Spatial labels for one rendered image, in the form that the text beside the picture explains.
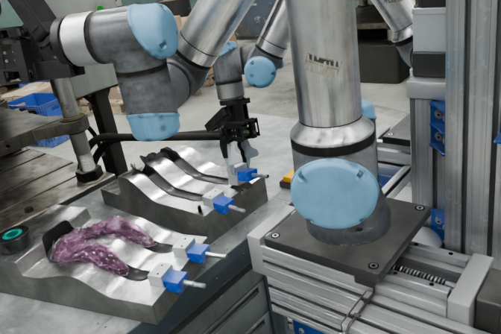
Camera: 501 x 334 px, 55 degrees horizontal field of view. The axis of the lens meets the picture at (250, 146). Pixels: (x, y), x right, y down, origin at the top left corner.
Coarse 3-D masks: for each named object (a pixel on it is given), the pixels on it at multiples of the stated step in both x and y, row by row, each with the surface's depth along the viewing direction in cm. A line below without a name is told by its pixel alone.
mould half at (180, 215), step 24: (168, 168) 153; (216, 168) 156; (120, 192) 156; (144, 192) 143; (240, 192) 138; (264, 192) 147; (144, 216) 149; (168, 216) 139; (192, 216) 131; (216, 216) 132; (240, 216) 140
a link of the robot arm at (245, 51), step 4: (240, 48) 129; (244, 48) 129; (248, 48) 129; (252, 48) 128; (240, 52) 129; (244, 52) 128; (248, 52) 128; (240, 56) 128; (244, 56) 128; (248, 56) 124; (244, 60) 128; (244, 64) 128; (280, 64) 129; (244, 68) 129; (280, 68) 131; (244, 72) 130
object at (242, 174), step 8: (240, 168) 139; (248, 168) 138; (256, 168) 138; (232, 176) 139; (240, 176) 137; (248, 176) 135; (256, 176) 135; (264, 176) 133; (232, 184) 140; (240, 184) 139
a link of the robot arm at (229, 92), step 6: (228, 84) 130; (234, 84) 130; (240, 84) 132; (216, 90) 133; (222, 90) 131; (228, 90) 130; (234, 90) 130; (240, 90) 131; (222, 96) 131; (228, 96) 131; (234, 96) 131; (240, 96) 132
